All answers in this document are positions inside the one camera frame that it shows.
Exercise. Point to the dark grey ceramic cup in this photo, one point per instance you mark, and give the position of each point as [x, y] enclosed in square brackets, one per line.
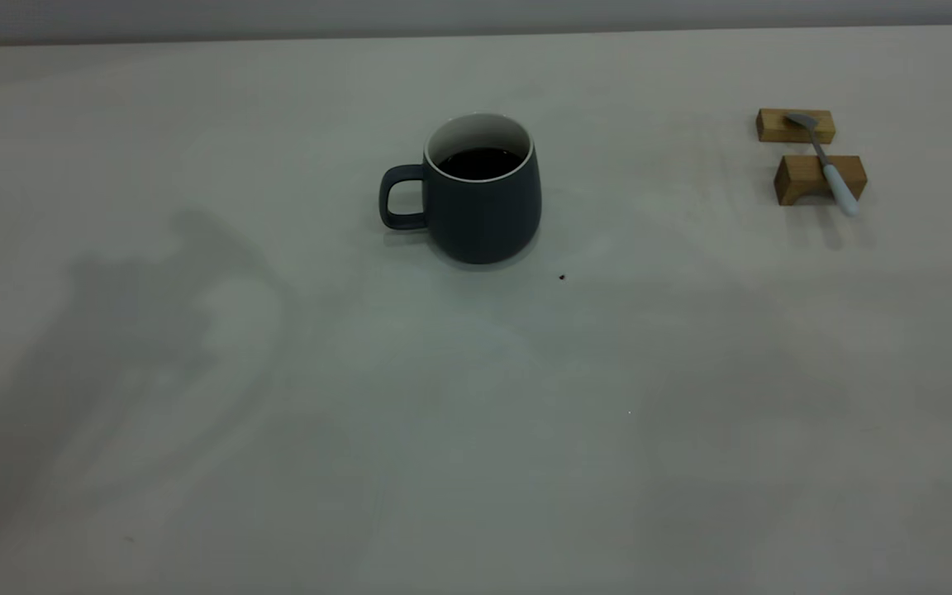
[484, 219]

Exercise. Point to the dark coffee liquid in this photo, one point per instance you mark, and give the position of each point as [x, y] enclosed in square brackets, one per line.
[480, 164]

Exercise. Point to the flat rectangular wooden block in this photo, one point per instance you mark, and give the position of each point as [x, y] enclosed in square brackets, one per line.
[773, 126]

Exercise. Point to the arched wooden block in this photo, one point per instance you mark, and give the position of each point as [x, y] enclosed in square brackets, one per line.
[798, 173]

